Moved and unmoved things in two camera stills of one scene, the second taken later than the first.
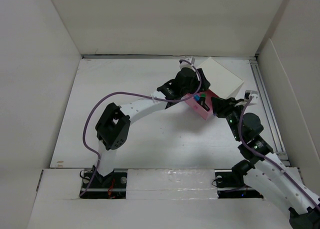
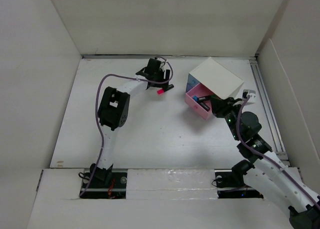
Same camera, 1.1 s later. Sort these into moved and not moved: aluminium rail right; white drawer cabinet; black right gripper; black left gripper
Moved: black left gripper
Not moved: white drawer cabinet; black right gripper; aluminium rail right
